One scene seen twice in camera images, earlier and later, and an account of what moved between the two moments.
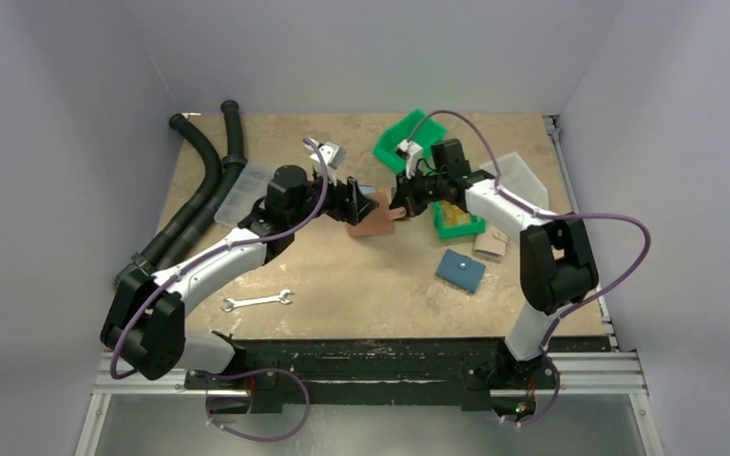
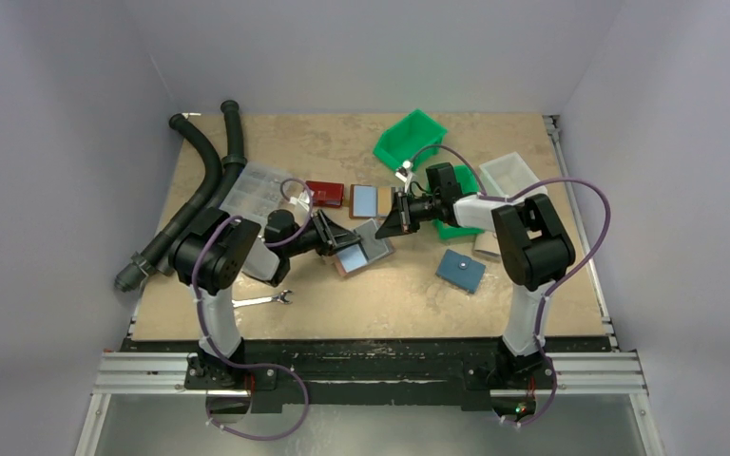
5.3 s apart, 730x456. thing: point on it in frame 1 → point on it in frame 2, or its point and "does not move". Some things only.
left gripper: x=349 y=199 → x=322 y=233
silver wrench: x=278 y=297 does not move
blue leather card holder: x=462 y=271 does not move
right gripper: x=415 y=191 → x=406 y=212
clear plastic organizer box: x=251 y=184 does not move
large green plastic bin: x=429 y=133 does not move
